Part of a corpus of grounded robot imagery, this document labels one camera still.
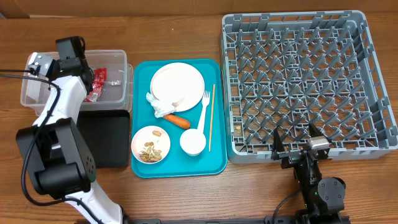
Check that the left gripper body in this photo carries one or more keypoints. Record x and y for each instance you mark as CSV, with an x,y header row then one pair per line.
x,y
62,60

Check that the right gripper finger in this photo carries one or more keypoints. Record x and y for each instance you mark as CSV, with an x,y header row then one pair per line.
x,y
314,131
277,145

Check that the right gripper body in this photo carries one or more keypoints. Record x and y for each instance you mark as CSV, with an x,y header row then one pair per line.
x,y
291,155

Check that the red snack wrapper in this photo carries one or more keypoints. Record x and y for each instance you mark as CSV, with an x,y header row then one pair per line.
x,y
100,75

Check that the white tissue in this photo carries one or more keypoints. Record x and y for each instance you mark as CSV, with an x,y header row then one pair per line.
x,y
161,108

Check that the pink bowl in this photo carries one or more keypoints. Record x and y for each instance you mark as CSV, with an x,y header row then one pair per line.
x,y
145,134

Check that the peanut shells and rice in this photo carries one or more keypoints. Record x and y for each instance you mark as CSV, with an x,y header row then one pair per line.
x,y
149,152

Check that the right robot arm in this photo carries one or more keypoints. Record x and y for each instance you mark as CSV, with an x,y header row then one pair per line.
x,y
323,197

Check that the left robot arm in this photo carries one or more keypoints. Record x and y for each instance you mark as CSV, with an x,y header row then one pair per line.
x,y
58,165

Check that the grey dishwasher rack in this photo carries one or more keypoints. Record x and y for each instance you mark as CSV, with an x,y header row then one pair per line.
x,y
289,69

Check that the clear plastic bin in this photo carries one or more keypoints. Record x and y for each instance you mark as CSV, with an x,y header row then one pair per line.
x,y
117,90

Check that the black tray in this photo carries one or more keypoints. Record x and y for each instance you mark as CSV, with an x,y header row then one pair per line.
x,y
107,134

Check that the white cup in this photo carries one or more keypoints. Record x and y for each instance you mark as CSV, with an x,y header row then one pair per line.
x,y
193,142

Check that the white plastic fork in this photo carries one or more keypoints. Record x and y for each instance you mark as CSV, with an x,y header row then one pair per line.
x,y
205,102

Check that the wooden chopstick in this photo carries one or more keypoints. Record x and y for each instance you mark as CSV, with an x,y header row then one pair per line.
x,y
211,120

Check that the teal serving tray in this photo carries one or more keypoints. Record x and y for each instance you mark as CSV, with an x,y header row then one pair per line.
x,y
178,163

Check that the orange carrot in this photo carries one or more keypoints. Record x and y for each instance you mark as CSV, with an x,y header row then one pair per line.
x,y
178,121

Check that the white round plate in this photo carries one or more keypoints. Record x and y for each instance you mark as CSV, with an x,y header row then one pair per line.
x,y
178,83

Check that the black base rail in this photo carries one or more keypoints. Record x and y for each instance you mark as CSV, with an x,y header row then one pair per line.
x,y
266,220

